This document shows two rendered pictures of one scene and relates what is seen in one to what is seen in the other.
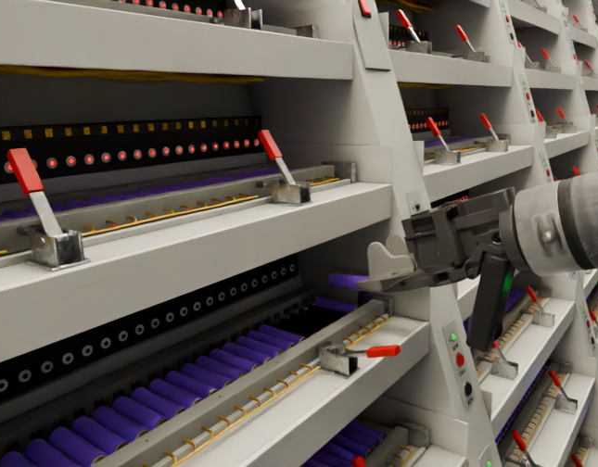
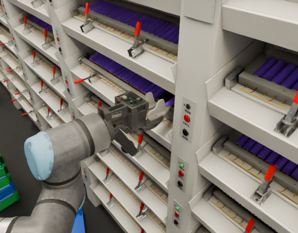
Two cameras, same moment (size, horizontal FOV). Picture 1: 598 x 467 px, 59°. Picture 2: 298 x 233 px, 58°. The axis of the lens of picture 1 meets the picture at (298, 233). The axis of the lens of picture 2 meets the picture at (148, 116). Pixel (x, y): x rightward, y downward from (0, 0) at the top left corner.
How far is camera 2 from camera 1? 1.05 m
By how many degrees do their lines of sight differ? 97
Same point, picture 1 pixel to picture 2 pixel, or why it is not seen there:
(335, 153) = not seen: hidden behind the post
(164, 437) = (106, 76)
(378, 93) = (190, 34)
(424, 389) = not seen: hidden behind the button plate
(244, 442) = (109, 92)
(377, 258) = (148, 98)
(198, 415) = (112, 79)
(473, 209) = (116, 108)
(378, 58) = (198, 12)
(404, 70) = (248, 28)
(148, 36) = not seen: outside the picture
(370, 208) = (161, 82)
